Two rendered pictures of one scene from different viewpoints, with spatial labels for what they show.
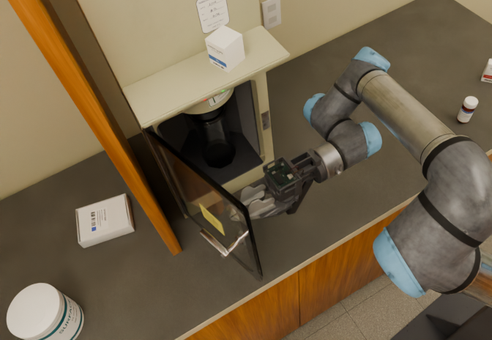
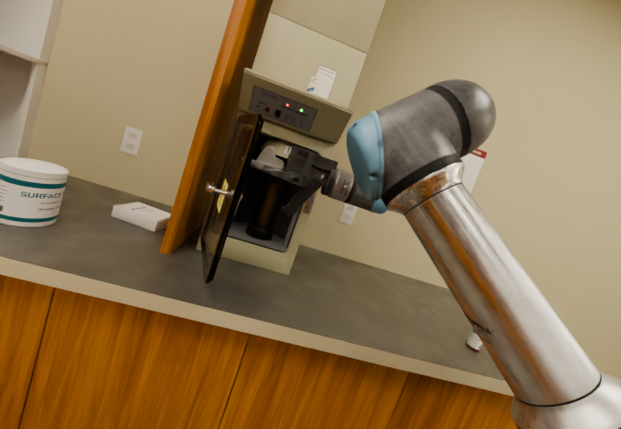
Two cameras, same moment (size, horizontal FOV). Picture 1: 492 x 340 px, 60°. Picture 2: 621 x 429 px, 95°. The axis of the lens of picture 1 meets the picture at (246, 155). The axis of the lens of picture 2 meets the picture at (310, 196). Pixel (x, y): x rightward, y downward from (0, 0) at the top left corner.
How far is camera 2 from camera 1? 0.82 m
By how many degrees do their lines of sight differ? 49
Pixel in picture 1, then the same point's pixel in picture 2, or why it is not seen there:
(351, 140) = not seen: hidden behind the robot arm
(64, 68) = (239, 0)
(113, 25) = (273, 39)
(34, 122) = (176, 157)
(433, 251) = (410, 103)
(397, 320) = not seen: outside the picture
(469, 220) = (456, 83)
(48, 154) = (160, 186)
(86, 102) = (232, 30)
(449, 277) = (420, 140)
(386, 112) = not seen: hidden behind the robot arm
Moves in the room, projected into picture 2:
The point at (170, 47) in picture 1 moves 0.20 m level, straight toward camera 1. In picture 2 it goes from (289, 79) to (277, 53)
